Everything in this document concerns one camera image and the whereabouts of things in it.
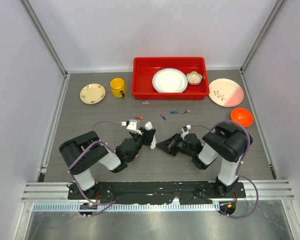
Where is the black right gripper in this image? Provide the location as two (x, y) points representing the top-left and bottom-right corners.
(155, 132), (195, 158)

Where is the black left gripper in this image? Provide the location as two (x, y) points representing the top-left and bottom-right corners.
(128, 127), (156, 162)

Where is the white remote control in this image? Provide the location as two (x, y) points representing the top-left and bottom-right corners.
(144, 121), (157, 150)

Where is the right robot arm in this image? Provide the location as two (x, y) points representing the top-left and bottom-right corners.
(156, 120), (253, 198)

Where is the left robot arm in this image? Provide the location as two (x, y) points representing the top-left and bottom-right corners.
(59, 127), (156, 200)

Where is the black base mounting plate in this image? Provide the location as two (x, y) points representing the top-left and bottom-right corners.
(67, 180), (246, 205)

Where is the yellow mug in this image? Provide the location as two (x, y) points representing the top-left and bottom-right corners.
(109, 77), (126, 98)

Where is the white paper plate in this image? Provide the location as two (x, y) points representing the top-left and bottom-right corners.
(152, 68), (188, 93)

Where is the red plastic bin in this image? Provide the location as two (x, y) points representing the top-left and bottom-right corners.
(131, 56), (210, 100)

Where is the cream floral plate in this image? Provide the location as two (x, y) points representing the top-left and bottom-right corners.
(79, 83), (106, 105)

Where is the patterned small bowl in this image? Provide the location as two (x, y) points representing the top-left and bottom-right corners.
(186, 71), (203, 86)

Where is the pink white plate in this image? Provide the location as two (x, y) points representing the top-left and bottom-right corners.
(208, 78), (245, 108)

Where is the orange plastic bowl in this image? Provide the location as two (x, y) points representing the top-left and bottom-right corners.
(230, 108), (254, 127)

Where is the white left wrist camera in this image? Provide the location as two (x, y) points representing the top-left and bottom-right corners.
(121, 119), (141, 134)

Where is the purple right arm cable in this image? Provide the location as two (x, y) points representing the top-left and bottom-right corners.
(189, 119), (260, 220)

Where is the white slotted cable duct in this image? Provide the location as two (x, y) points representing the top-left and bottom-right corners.
(32, 201), (220, 213)

